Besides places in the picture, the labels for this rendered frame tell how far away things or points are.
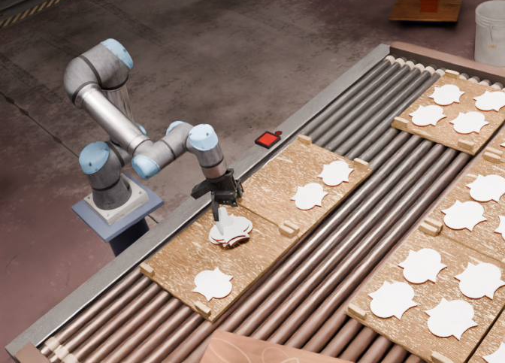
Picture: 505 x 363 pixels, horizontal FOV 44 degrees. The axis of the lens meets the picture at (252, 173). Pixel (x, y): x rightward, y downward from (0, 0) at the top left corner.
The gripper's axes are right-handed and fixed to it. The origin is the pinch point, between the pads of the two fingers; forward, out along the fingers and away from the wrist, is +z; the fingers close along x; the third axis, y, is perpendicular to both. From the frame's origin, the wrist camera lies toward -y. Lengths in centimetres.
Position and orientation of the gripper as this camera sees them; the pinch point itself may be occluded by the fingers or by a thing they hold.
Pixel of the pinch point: (228, 219)
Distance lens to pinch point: 199.1
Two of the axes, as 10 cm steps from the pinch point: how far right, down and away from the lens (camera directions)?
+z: 2.5, 7.6, 6.0
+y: 9.3, -0.2, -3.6
